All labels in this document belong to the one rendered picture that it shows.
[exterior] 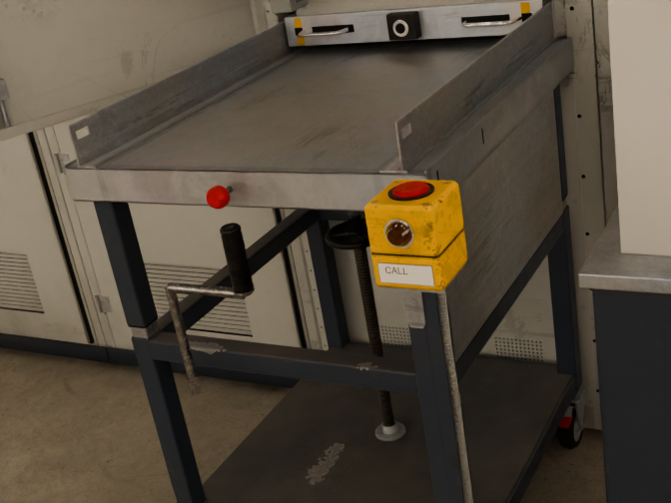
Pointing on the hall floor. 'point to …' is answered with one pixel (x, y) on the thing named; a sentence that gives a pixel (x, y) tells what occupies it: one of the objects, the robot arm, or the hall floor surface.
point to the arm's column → (634, 393)
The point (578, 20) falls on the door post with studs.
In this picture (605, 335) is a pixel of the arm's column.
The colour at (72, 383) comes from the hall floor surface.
